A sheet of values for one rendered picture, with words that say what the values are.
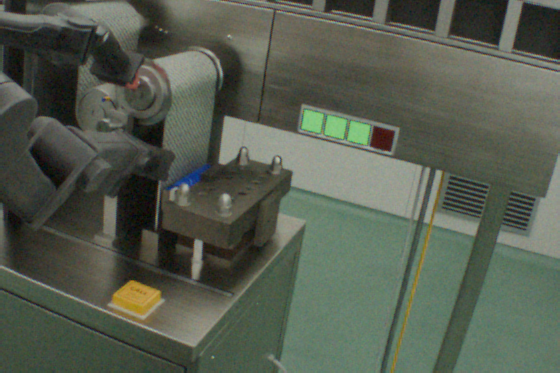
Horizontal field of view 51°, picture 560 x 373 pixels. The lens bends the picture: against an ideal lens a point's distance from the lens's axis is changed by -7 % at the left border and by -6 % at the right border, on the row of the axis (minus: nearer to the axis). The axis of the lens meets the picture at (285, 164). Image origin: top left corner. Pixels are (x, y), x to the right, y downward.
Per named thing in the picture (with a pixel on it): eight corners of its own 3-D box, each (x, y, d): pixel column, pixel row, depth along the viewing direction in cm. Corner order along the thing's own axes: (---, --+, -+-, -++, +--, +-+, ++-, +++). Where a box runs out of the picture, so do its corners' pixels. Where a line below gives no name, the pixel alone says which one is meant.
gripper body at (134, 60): (133, 87, 119) (119, 68, 112) (92, 75, 121) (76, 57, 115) (147, 59, 121) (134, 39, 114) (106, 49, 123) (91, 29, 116)
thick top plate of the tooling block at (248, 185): (161, 227, 135) (163, 203, 133) (235, 176, 171) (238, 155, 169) (227, 249, 131) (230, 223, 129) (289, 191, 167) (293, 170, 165)
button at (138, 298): (111, 305, 116) (112, 294, 115) (131, 289, 122) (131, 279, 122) (142, 317, 114) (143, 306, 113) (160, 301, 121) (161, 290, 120)
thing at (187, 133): (157, 195, 139) (165, 116, 133) (204, 166, 160) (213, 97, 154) (159, 195, 139) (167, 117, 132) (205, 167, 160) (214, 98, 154)
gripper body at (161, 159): (167, 183, 130) (153, 176, 123) (127, 170, 132) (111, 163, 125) (177, 154, 131) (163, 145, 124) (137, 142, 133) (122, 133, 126)
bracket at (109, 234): (93, 240, 139) (99, 112, 129) (109, 230, 145) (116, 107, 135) (111, 247, 138) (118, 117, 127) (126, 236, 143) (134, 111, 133)
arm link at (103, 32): (92, 49, 107) (112, 26, 108) (68, 34, 110) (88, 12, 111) (107, 68, 114) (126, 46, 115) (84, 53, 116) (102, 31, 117)
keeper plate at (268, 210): (253, 245, 148) (259, 203, 144) (268, 229, 157) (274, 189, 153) (262, 248, 147) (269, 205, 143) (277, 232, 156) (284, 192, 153)
